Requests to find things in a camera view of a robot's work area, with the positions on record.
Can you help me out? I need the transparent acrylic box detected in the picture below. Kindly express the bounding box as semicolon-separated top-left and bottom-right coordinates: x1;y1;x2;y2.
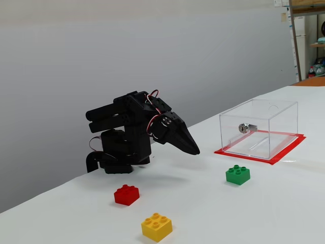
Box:
219;99;299;160

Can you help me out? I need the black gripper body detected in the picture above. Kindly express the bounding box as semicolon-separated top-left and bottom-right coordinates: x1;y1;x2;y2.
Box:
151;111;184;145

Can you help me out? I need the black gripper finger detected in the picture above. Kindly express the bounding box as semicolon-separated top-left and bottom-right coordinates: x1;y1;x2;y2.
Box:
177;118;201;156
167;132;195;155

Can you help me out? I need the white cabinet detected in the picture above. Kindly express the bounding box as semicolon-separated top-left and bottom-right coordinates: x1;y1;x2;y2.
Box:
294;15;308;77

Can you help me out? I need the black table clamp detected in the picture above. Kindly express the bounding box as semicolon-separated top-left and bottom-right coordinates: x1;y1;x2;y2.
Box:
85;151;120;174

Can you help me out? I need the wooden table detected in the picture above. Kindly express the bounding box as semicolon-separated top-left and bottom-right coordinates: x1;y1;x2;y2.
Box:
291;76;325;87

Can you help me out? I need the red white black servo cable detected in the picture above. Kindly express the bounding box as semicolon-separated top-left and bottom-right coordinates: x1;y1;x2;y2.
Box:
88;136;103;153
145;89;161;138

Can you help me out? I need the metal shelving rack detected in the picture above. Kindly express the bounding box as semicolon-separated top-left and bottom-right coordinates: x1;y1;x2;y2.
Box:
288;0;325;82

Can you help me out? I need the yellow lego brick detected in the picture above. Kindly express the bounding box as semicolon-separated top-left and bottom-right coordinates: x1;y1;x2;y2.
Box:
141;212;173;243

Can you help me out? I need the silver cam lock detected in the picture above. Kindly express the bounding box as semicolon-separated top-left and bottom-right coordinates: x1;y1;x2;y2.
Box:
238;123;258;134

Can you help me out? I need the green lego brick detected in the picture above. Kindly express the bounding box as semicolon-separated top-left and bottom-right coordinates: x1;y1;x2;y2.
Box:
225;164;251;186

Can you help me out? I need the red tape rectangle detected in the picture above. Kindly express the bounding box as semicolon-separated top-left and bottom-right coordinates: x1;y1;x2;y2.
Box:
214;129;307;166

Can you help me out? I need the red lego brick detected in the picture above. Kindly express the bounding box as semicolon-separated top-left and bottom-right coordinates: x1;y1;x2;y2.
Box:
113;184;140;206

